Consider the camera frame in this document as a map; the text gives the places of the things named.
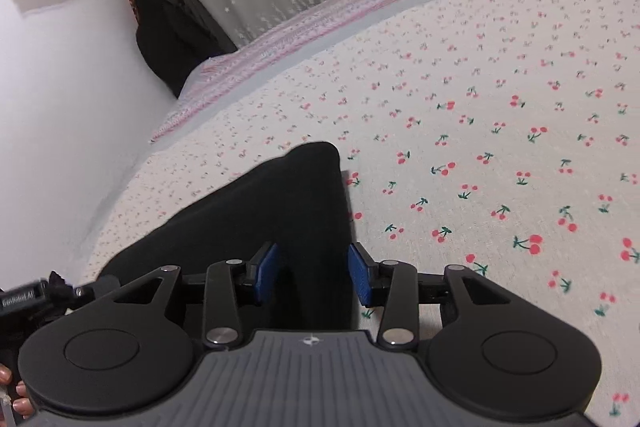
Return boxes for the black pants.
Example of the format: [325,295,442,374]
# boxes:
[100,142,352,332]

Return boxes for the black hanging jacket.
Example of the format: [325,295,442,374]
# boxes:
[129,0,238,98]

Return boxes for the pink striped blanket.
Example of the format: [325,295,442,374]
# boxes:
[151,0,400,142]

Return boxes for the person's left hand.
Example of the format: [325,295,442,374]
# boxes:
[0,365,35,419]

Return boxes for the cherry print bed sheet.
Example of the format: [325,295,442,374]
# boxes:
[85,0,639,426]

